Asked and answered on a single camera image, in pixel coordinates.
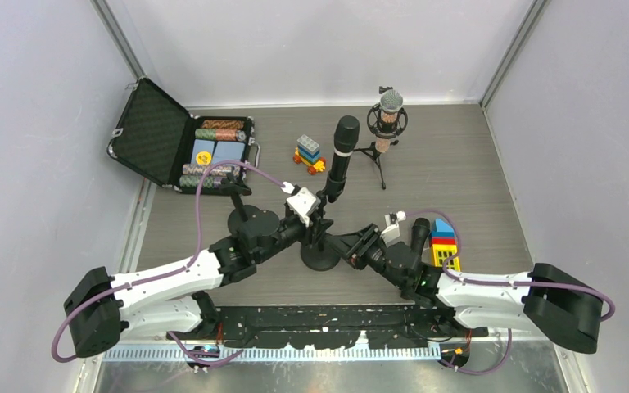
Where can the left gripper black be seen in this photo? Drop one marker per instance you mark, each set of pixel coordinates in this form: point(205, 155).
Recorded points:
point(317, 226)

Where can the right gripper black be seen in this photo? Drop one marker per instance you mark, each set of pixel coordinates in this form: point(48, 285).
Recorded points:
point(355, 246)

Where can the black microphone stand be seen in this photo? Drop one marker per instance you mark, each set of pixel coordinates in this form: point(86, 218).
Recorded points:
point(319, 258)
point(241, 212)

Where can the black front microphone stand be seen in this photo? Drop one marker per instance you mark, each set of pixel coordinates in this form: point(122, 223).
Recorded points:
point(241, 212)

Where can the black handheld microphone front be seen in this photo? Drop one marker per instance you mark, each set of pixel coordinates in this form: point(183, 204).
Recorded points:
point(420, 231)

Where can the black tall microphone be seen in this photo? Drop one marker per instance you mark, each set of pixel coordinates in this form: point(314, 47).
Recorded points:
point(345, 140)

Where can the glitter condenser microphone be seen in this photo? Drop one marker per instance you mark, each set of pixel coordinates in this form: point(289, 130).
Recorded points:
point(387, 119)

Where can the black tripod stand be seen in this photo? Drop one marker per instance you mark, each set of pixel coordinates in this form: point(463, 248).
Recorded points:
point(375, 156)

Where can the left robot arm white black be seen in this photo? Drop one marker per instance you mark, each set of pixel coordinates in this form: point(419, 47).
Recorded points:
point(103, 309)

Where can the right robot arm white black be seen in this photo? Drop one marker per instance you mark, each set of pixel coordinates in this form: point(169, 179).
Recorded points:
point(545, 299)

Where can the yellow perforated block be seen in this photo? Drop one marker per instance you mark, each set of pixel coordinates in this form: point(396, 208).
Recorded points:
point(439, 253)

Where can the colourful toy brick car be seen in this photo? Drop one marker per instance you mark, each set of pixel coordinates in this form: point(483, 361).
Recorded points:
point(307, 152)

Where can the black poker chip case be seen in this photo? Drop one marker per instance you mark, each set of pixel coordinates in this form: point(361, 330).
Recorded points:
point(158, 138)

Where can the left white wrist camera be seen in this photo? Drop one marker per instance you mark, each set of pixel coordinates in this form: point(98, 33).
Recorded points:
point(303, 203)

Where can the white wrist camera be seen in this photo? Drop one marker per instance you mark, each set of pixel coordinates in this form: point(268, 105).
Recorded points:
point(303, 203)
point(392, 230)

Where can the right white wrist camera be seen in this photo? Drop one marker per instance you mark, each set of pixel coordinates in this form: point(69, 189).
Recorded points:
point(392, 230)

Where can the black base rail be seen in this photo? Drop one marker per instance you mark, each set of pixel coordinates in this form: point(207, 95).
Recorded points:
point(329, 327)

